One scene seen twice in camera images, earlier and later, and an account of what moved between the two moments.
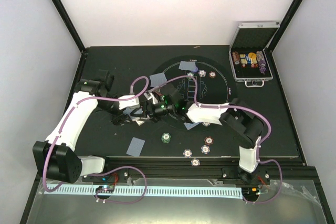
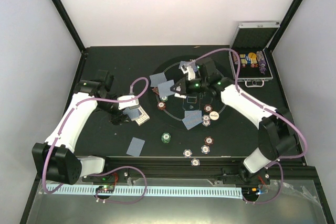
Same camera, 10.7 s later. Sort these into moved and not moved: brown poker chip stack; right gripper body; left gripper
Moved: right gripper body
Not moved: brown poker chip stack; left gripper
